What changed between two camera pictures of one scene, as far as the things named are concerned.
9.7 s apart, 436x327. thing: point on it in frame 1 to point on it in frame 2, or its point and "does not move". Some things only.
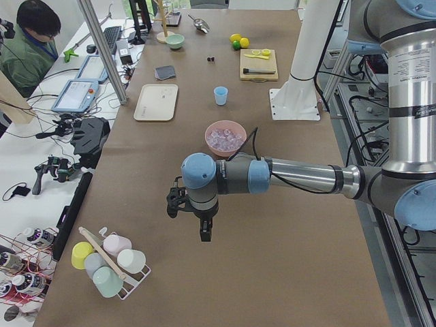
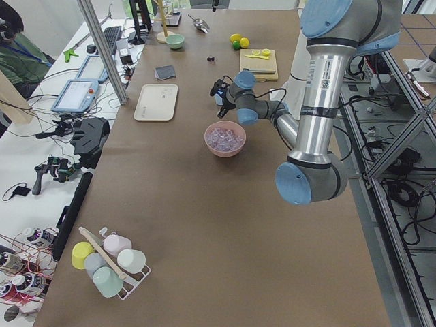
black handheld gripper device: x=60 y=168 does not move
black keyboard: x=112 y=34 does not move
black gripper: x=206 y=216 to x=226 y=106
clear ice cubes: x=224 y=139 does not move
